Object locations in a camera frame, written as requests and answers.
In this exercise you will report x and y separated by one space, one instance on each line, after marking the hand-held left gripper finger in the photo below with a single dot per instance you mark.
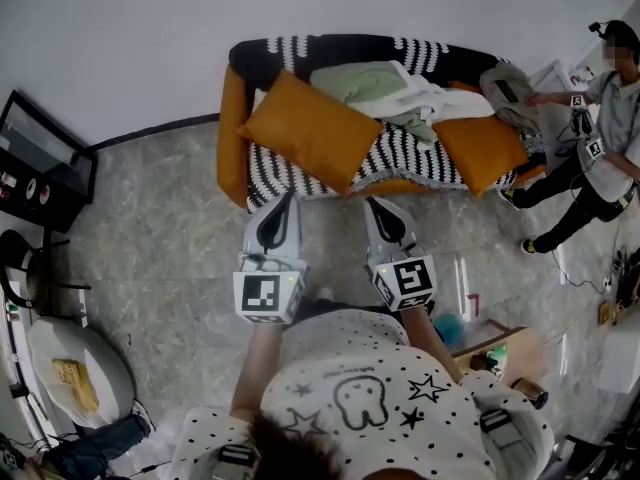
254 228
295 230

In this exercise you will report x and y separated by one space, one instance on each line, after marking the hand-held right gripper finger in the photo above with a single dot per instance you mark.
375 228
402 230

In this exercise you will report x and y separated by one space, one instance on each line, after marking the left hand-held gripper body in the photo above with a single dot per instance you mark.
260 293

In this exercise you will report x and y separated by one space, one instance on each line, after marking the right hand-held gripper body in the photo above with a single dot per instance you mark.
410 278

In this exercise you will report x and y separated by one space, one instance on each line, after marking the orange sofa seat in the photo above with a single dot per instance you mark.
231 138

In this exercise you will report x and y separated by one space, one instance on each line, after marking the large orange cushion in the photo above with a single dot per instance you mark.
310 128

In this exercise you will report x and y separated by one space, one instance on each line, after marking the person's left forearm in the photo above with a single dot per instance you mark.
257 363

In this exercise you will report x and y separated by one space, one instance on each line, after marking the person's right forearm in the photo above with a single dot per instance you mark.
425 340

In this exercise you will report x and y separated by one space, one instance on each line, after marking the small orange cushion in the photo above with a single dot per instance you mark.
480 150

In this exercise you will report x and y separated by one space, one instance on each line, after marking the teal fluffy duster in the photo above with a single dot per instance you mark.
448 328

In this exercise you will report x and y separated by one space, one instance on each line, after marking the person's shoe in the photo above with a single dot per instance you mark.
325 293

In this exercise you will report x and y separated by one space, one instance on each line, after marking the person's dark trousers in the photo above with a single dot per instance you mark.
350 308

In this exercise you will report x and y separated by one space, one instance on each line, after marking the black and white patterned throw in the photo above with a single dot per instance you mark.
400 160

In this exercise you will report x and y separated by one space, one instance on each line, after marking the green bottle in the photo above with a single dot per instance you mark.
497 360

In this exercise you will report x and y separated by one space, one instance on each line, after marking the wooden side table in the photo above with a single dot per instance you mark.
525 348

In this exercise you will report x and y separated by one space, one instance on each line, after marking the white blanket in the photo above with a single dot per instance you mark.
450 100

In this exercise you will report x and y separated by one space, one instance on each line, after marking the pale green blanket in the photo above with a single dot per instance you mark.
367 85

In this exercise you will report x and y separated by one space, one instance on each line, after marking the person's white dotted shirt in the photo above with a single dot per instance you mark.
380 418

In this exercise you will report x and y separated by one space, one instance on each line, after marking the dark brown cylinder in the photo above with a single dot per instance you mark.
532 392

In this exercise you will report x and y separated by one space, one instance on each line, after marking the grey jacket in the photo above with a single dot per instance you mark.
510 95

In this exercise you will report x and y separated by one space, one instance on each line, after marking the white round pouf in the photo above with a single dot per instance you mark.
100 368

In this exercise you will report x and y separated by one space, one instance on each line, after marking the small wooden box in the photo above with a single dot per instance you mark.
611 313

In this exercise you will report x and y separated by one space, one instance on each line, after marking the yellow flat box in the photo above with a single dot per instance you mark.
75 383

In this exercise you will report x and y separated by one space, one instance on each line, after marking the blue jeans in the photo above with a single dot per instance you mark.
100 443

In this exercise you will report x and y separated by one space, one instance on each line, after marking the black glass cabinet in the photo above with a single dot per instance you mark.
35 168

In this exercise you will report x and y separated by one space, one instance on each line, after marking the black metal chair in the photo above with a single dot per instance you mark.
22 268

